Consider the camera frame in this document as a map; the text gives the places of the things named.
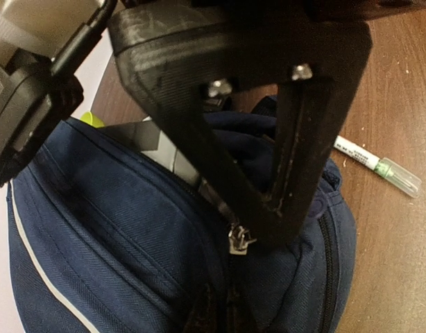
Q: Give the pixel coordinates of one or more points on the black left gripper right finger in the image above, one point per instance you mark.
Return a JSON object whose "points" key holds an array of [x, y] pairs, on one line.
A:
{"points": [[241, 316]]}

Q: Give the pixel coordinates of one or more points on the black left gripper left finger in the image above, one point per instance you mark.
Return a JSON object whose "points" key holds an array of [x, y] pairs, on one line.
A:
{"points": [[209, 312]]}

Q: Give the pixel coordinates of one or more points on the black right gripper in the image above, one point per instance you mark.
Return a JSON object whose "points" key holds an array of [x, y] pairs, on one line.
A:
{"points": [[172, 52]]}

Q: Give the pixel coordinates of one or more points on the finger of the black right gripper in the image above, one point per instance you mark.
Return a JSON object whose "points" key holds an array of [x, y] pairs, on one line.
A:
{"points": [[177, 108], [310, 113]]}

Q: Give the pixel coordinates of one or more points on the navy blue student backpack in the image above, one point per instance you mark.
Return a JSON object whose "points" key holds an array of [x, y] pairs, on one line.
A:
{"points": [[103, 239]]}

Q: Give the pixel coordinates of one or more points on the black white photo magazine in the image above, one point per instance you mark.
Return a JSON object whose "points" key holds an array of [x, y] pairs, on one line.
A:
{"points": [[146, 138]]}

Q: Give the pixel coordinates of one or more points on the lime green bowl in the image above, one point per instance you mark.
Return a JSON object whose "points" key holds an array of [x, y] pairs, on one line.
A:
{"points": [[91, 119]]}

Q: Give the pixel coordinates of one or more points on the white green marker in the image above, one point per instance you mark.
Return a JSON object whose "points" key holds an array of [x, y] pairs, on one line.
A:
{"points": [[385, 168]]}

